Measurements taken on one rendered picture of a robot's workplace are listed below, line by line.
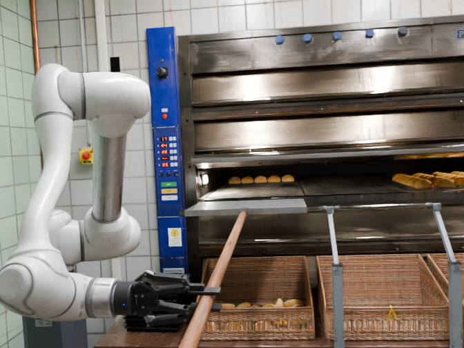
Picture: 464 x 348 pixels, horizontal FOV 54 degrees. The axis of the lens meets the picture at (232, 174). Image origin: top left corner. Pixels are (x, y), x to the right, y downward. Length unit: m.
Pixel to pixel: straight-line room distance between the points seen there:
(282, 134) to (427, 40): 0.91
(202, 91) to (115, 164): 1.19
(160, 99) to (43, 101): 1.35
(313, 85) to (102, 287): 1.78
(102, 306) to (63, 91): 0.58
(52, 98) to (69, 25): 1.59
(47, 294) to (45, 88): 0.59
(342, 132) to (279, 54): 0.55
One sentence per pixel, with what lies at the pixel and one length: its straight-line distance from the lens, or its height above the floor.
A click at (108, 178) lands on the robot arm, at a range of 1.51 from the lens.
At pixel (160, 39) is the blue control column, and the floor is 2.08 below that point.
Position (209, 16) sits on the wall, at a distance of 2.65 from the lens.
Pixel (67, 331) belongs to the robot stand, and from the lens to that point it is 1.76.
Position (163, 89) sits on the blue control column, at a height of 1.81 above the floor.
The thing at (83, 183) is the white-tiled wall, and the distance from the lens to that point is 2.77.
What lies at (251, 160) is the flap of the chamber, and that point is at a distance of 2.38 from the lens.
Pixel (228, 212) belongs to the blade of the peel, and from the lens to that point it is 2.04.
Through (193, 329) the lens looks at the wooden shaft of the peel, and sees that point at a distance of 0.89.
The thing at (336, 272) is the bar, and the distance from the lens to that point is 2.01.
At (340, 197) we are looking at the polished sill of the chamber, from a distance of 2.56.
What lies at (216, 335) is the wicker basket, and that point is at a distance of 2.23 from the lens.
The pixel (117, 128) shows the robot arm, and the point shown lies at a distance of 1.37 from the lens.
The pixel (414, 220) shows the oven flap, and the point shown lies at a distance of 2.66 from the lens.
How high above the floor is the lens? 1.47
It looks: 3 degrees down
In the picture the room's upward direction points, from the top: 3 degrees counter-clockwise
